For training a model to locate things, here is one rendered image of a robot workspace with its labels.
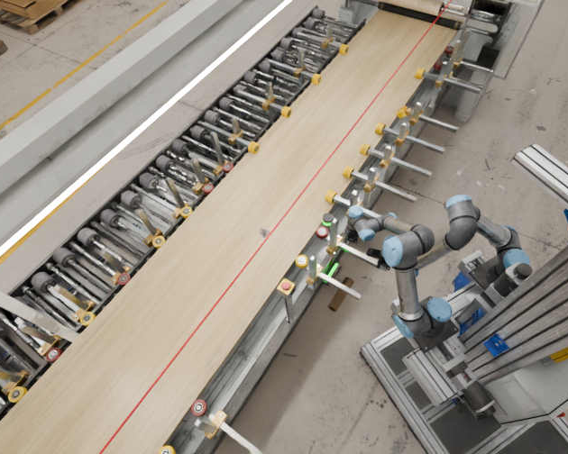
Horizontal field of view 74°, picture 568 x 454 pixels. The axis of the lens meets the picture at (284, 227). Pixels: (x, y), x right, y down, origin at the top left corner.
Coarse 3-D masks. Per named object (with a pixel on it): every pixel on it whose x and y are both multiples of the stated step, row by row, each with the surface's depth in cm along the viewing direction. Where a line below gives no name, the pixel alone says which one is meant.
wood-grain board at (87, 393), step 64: (384, 64) 333; (320, 128) 296; (256, 192) 266; (320, 192) 263; (192, 256) 242; (256, 256) 239; (128, 320) 222; (192, 320) 220; (64, 384) 205; (128, 384) 203; (192, 384) 201; (0, 448) 191; (64, 448) 189; (128, 448) 187
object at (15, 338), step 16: (320, 32) 394; (304, 48) 382; (240, 128) 324; (128, 208) 286; (128, 240) 271; (80, 256) 267; (128, 256) 264; (96, 272) 259; (32, 288) 256; (96, 288) 252; (32, 304) 249; (64, 304) 248; (0, 320) 245; (16, 336) 238; (32, 352) 232; (0, 384) 223
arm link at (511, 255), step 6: (498, 252) 197; (504, 252) 193; (510, 252) 189; (516, 252) 189; (522, 252) 189; (498, 258) 197; (504, 258) 190; (510, 258) 188; (516, 258) 188; (522, 258) 187; (528, 258) 187; (498, 264) 197; (504, 264) 190; (510, 264) 187; (528, 264) 186; (498, 270) 196; (504, 270) 192
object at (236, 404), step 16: (432, 112) 326; (416, 128) 317; (368, 208) 277; (336, 256) 258; (304, 288) 247; (320, 288) 253; (304, 304) 241; (272, 336) 232; (288, 336) 233; (272, 352) 226; (256, 368) 222; (240, 384) 219; (256, 384) 218; (240, 400) 214; (224, 432) 206; (208, 448) 202
